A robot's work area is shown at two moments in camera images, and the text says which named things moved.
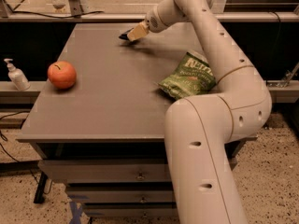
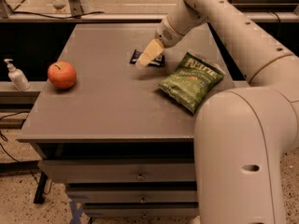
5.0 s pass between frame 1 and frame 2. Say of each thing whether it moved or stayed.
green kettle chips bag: stayed
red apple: stayed
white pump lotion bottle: stayed
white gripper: moved
